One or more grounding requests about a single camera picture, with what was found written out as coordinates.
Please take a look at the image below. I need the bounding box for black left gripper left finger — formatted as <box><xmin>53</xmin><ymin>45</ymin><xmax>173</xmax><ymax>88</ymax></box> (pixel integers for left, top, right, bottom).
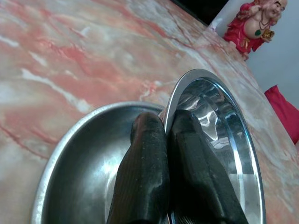
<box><xmin>106</xmin><ymin>112</ymin><xmax>171</xmax><ymax>224</ymax></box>

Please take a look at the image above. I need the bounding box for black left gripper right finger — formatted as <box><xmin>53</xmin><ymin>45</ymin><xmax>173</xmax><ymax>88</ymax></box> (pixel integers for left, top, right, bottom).
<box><xmin>167</xmin><ymin>110</ymin><xmax>248</xmax><ymax>224</ymax></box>

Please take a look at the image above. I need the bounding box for shiny steel plate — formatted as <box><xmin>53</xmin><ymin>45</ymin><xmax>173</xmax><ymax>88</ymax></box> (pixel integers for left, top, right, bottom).
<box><xmin>163</xmin><ymin>68</ymin><xmax>267</xmax><ymax>224</ymax></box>

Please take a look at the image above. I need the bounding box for dull steel bowl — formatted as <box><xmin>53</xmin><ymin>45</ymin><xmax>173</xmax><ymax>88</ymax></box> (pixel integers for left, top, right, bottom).
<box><xmin>30</xmin><ymin>101</ymin><xmax>167</xmax><ymax>224</ymax></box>

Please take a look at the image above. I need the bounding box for red cloth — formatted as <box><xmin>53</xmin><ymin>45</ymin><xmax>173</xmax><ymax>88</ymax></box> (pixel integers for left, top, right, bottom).
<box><xmin>264</xmin><ymin>84</ymin><xmax>299</xmax><ymax>145</ymax></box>

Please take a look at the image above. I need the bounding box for red laughing Buddha figurine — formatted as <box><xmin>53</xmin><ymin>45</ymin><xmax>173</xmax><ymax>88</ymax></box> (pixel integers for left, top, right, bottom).
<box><xmin>223</xmin><ymin>0</ymin><xmax>288</xmax><ymax>62</ymax></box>

